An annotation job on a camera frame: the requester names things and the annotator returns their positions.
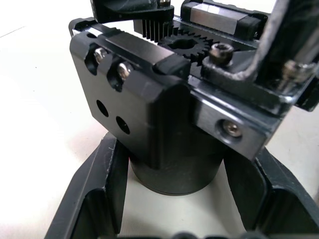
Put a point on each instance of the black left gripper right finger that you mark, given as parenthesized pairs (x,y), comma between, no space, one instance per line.
(279,209)

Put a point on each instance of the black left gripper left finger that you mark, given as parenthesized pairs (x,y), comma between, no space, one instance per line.
(84,206)

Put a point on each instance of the black gripper body workpiece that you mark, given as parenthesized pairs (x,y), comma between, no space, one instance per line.
(129,109)

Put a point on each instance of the recessed silver screw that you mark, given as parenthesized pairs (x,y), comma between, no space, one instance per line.
(229,127)

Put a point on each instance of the black gripper finger piece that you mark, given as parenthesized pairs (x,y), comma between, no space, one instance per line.
(225,72)
(119,11)

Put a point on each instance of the black hex socket screw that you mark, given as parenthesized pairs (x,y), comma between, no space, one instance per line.
(220,54)

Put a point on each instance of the black pinion gear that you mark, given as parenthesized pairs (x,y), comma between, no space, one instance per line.
(185,47)

